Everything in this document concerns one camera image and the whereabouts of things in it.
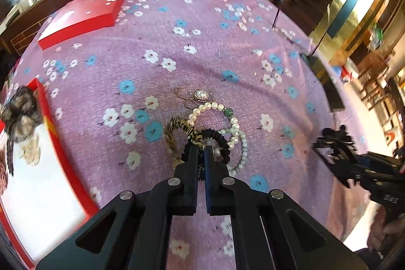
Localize brown fabric hair bow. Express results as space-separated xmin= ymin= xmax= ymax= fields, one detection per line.
xmin=0 ymin=85 xmax=43 ymax=144

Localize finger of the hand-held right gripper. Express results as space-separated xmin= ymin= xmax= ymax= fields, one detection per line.
xmin=312 ymin=138 xmax=339 ymax=163
xmin=321 ymin=126 xmax=357 ymax=147

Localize beige hair clip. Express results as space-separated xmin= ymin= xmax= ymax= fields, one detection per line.
xmin=19 ymin=134 xmax=42 ymax=166

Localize black scrunchie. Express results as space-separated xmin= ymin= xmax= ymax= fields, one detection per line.
xmin=184 ymin=128 xmax=230 ymax=163

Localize person's right forearm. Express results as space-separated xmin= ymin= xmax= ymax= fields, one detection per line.
xmin=369 ymin=205 xmax=405 ymax=253

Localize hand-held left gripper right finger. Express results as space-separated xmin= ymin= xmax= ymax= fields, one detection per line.
xmin=204 ymin=146 xmax=369 ymax=270

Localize red box lid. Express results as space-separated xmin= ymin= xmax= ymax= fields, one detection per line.
xmin=37 ymin=0 xmax=128 ymax=51

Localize gold brooch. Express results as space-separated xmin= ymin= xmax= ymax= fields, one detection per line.
xmin=173 ymin=87 xmax=216 ymax=103

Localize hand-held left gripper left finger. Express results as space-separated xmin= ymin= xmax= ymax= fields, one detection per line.
xmin=36 ymin=146 xmax=198 ymax=270

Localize thin black rod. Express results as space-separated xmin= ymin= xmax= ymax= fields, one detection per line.
xmin=271 ymin=0 xmax=284 ymax=29

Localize pearl bracelet with green bead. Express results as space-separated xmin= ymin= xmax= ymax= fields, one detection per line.
xmin=188 ymin=102 xmax=241 ymax=149

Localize leopard print scrunchie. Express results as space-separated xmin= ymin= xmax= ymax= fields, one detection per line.
xmin=163 ymin=116 xmax=204 ymax=170

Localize clear bead bracelet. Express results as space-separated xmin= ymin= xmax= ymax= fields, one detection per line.
xmin=226 ymin=128 xmax=249 ymax=176

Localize pink floral tablecloth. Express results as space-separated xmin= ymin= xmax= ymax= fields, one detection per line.
xmin=0 ymin=0 xmax=380 ymax=270

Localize red jewelry box tray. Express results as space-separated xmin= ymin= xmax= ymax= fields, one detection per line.
xmin=0 ymin=77 xmax=99 ymax=270

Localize wooden chairs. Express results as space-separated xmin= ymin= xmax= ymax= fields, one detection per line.
xmin=348 ymin=47 xmax=405 ymax=139

